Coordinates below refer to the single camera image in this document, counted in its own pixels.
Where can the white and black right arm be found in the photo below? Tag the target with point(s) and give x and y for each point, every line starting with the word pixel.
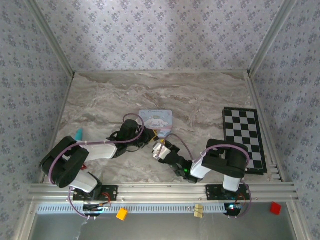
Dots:
pixel 225 160

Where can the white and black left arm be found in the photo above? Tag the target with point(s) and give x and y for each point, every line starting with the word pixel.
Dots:
pixel 75 160

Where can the teal plastic object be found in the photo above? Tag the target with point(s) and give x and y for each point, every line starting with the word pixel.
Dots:
pixel 80 134

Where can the beige wooden block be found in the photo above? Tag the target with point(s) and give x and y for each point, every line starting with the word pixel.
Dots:
pixel 198 210

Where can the small red object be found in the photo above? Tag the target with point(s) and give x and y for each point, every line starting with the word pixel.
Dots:
pixel 84 167

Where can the black and white chessboard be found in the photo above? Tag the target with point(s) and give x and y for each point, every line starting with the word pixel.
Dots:
pixel 243 140

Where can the orange block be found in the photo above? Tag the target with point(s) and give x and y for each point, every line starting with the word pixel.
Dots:
pixel 122 214

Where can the red block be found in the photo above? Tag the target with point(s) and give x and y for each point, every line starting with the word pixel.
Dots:
pixel 275 208

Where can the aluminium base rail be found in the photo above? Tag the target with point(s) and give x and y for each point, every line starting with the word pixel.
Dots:
pixel 160 192

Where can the aluminium side rail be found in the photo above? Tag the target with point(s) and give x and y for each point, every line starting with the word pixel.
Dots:
pixel 265 125

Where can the aluminium frame post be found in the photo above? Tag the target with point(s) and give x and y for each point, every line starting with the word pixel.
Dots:
pixel 272 35

